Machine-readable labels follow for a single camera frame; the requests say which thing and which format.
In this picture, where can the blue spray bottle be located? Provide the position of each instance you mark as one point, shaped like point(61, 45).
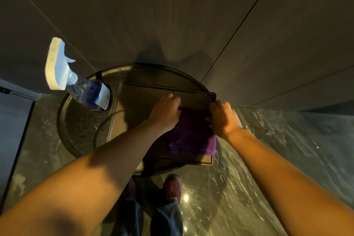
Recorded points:
point(59, 70)

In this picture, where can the small black metal bracket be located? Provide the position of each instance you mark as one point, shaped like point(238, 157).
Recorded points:
point(5, 90)

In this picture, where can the grey side panel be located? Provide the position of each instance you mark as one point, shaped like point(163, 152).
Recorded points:
point(11, 133)

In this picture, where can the round dark side table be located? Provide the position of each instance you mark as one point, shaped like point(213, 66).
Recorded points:
point(74, 122)

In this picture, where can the person's left hand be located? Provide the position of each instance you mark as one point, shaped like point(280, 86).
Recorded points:
point(166, 114)

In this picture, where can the red shoe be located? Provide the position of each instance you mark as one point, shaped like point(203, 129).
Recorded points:
point(172, 187)

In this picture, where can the person's left forearm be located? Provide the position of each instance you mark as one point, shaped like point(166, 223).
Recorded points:
point(83, 183)

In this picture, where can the rectangular brown tray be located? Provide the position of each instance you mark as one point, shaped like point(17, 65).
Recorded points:
point(138, 100)

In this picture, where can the person's right forearm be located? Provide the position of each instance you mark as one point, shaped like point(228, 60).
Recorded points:
point(290, 188)

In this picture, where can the purple cleaning cloth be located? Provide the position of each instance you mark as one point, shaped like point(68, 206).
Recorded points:
point(190, 139)

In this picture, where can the person's right hand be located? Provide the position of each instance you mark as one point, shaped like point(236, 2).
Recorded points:
point(224, 119)

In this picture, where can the blue jeans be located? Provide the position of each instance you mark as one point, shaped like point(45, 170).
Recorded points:
point(166, 222)

